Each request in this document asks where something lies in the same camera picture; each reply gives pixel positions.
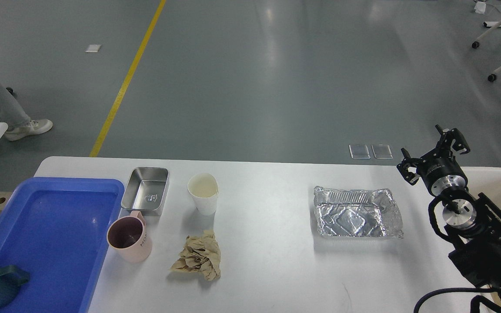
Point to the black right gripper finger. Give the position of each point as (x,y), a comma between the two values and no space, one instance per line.
(451,140)
(408,167)

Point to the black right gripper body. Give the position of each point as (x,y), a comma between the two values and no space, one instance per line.
(440,172)

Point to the aluminium foil tray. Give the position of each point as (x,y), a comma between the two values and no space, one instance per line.
(362,214)

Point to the stainless steel rectangular container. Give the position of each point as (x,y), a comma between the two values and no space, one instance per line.
(146,191)

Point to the pink HOME mug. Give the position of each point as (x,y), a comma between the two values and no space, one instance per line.
(129,238)

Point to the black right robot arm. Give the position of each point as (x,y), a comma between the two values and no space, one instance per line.
(471,224)

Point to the right clear floor plate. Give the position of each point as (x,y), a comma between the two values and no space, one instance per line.
(382,151)

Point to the clear floor plate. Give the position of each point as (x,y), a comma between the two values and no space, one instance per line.
(359,151)
(382,151)

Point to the left clear floor plate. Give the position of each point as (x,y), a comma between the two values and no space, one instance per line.
(359,151)

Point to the white paper cup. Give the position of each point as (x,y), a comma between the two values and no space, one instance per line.
(204,191)

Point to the crumpled brown paper napkin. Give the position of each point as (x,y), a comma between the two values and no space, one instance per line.
(200,254)

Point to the blue plastic tray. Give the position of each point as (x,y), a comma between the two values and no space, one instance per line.
(55,229)

